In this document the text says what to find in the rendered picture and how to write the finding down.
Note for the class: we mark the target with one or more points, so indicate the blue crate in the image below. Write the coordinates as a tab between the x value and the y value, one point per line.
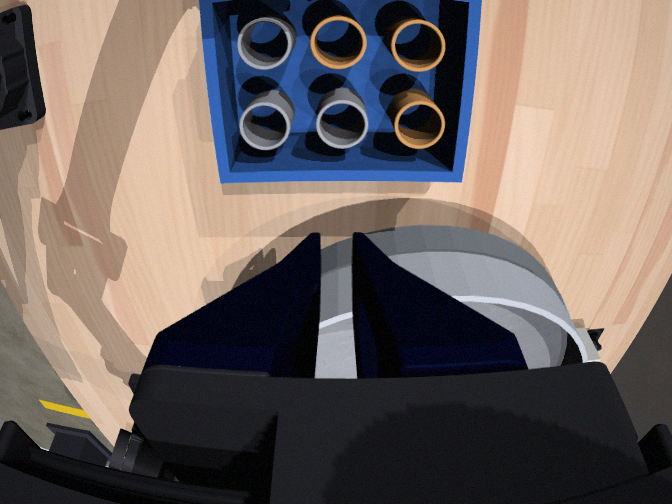
377	78

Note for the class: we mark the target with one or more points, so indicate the bronze bushing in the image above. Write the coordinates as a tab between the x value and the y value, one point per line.
424	136
332	61
427	61

